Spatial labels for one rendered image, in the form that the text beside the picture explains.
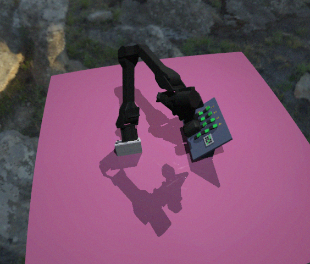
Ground dark blue switch panel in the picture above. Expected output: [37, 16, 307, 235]
[187, 97, 233, 160]

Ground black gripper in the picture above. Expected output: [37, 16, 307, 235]
[172, 108, 201, 138]

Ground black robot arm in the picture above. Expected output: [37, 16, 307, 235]
[116, 44, 204, 142]

